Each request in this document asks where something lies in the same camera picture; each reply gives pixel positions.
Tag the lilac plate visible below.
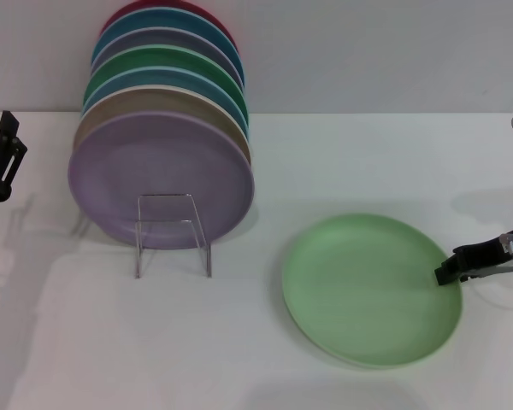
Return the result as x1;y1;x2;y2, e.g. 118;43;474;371
67;109;257;251

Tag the dark green plate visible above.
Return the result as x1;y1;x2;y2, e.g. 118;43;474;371
83;44;248;108

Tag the beige plate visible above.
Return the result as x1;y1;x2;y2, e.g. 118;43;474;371
72;84;253;167

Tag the teal blue plate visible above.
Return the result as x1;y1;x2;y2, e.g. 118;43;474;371
90;7;245;82

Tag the grey purple plate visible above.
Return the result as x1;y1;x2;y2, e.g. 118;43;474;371
90;27;245;91

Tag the light blue plate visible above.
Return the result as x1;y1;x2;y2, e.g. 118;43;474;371
80;64;250;133

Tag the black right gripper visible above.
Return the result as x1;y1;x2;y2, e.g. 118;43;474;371
434;232;513;286

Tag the maroon red plate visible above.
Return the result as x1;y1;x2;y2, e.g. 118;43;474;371
98;0;239;56

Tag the light green plate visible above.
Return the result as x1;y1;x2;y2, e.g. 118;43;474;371
280;212;464;371

